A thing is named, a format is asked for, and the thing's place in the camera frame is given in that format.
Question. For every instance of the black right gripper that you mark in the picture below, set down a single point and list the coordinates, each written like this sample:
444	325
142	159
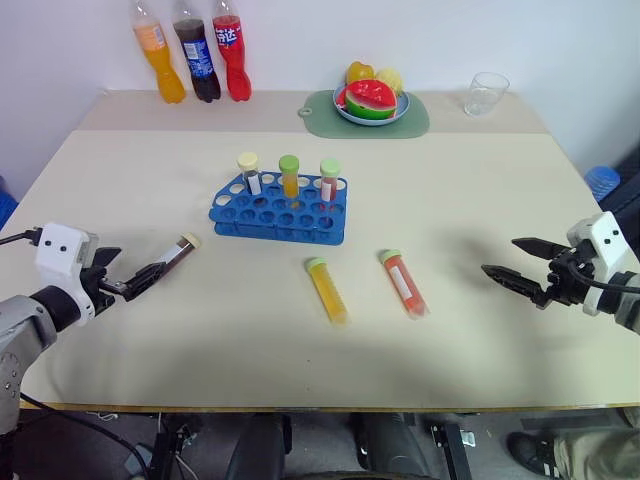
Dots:
567	285

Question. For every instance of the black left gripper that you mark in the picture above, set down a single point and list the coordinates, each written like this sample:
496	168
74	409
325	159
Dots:
97	290

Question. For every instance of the dark brown tube cream cap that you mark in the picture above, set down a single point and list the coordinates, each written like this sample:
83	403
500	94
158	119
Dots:
180	250

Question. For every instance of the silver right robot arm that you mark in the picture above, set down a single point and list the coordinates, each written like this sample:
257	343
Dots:
627	305

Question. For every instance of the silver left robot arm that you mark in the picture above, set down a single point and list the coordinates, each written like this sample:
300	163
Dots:
35	312

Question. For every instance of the red tube green cap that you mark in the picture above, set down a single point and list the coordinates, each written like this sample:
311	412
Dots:
329	182
405	287

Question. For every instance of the clear tube cream cap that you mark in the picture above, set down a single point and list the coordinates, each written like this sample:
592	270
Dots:
250	172

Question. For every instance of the blue test tube rack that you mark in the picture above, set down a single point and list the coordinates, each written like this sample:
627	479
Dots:
280	220

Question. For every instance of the orange tube green cap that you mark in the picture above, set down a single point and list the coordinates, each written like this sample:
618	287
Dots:
289	180

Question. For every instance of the yellow tube green cap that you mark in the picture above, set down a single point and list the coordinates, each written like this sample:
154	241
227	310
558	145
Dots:
330	295

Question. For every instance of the blue water jug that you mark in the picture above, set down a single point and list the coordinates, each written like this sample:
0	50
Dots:
602	182

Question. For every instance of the blue plastic object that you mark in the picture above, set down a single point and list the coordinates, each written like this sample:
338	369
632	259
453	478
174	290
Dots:
6	202

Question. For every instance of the clear drinking glass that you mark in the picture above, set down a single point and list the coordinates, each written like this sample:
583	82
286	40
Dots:
484	95

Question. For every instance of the black metal stand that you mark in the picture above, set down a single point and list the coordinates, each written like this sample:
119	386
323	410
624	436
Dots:
452	450
167	450

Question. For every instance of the black shoe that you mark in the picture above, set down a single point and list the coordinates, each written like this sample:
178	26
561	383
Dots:
532	452

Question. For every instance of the khaki trouser leg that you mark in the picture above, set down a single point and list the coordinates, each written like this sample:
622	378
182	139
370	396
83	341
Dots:
600	450

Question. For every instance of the orange soda bottle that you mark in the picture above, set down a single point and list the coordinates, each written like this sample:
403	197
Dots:
162	65

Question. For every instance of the light blue plate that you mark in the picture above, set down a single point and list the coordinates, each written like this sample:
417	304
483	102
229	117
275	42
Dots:
372	120

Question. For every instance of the dark cola bottle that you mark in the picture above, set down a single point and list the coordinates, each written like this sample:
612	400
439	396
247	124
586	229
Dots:
200	60

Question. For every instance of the toy watermelon slice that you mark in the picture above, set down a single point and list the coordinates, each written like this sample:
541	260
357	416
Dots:
372	100

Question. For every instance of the pale yellow toy fruit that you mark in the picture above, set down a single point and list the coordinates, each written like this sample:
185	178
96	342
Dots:
391	80

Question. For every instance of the dark rounded shape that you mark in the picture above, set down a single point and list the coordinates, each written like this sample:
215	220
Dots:
390	445

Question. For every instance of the red soda bottle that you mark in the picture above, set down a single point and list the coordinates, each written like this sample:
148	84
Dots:
234	55

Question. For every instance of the green silicone mat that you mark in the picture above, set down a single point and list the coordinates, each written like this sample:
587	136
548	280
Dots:
320	122

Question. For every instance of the yellow toy pepper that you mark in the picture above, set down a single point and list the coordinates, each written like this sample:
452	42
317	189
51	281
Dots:
359	72

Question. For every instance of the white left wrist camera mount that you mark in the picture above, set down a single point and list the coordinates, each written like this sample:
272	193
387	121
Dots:
57	250

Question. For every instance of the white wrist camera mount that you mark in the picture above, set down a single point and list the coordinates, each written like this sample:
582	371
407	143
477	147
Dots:
57	250
602	240

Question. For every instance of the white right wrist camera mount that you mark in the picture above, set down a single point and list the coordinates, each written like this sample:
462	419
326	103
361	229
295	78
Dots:
602	240

